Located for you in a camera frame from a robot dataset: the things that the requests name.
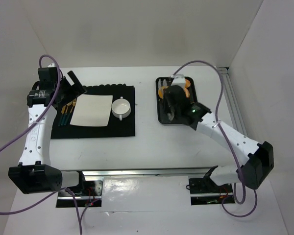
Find metal serving tongs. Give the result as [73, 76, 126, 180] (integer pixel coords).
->
[157, 78, 177, 124]

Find orange ring donut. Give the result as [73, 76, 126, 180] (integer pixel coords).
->
[158, 86, 168, 99]

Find orange round bun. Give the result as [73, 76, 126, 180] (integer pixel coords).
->
[184, 88, 190, 98]

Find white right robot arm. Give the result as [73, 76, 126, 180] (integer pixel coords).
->
[161, 85, 274, 190]

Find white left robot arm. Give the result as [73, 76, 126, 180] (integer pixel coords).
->
[8, 67, 86, 194]

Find black baking tray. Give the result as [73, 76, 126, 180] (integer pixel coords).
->
[155, 76, 197, 125]

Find white square plate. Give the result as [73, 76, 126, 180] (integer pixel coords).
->
[70, 94, 113, 127]

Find pale small round bun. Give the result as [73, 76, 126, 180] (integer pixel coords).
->
[185, 79, 191, 88]

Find black scalloped placemat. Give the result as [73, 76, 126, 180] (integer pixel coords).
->
[51, 84, 135, 140]

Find gold fork green handle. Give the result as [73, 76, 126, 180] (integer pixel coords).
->
[63, 98, 77, 126]

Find gold spoon green handle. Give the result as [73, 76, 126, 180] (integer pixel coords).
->
[61, 101, 73, 126]

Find gold knife green handle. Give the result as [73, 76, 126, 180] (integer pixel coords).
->
[58, 105, 67, 126]

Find white two-handled soup bowl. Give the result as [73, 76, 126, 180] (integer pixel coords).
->
[111, 96, 131, 121]

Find aluminium side rail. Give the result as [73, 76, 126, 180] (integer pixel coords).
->
[217, 67, 247, 135]

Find aluminium front rail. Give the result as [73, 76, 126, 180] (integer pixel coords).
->
[83, 167, 210, 177]

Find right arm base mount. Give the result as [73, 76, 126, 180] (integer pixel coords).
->
[185, 176, 235, 206]

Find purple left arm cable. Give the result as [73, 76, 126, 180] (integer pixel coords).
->
[0, 55, 91, 235]

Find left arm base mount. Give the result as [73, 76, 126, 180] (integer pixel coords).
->
[56, 178, 103, 208]

